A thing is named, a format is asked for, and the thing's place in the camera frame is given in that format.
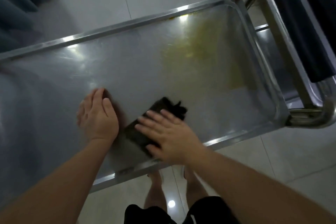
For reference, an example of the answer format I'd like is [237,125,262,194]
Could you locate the person's left hand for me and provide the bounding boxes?
[76,88,120,143]

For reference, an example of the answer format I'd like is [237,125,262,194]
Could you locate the person's right hand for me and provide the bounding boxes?
[135,109,205,165]

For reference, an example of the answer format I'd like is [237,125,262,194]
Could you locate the dark cleaning cloth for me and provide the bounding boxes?
[123,97,188,158]

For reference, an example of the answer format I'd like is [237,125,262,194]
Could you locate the person's left forearm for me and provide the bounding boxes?
[0,138,114,224]

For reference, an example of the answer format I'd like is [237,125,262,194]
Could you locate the person's right forearm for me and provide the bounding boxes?
[184,147,336,224]

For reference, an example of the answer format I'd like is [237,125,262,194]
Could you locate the person's left leg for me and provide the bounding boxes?
[144,170,169,212]

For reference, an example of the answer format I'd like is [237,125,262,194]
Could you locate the person's leg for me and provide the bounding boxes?
[144,170,169,212]
[183,166,211,204]

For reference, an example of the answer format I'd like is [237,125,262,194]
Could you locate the stainless steel cart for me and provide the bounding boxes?
[0,0,336,201]

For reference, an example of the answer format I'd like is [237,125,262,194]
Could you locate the person's right leg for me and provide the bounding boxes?
[183,166,211,204]

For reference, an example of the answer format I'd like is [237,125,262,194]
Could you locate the black shorts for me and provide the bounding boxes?
[124,196,240,224]

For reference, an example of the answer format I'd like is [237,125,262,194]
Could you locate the grey-blue curtain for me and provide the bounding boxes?
[0,0,61,54]

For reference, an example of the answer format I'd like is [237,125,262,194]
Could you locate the dark blue hanging towel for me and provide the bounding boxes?
[267,0,336,83]
[298,0,336,57]

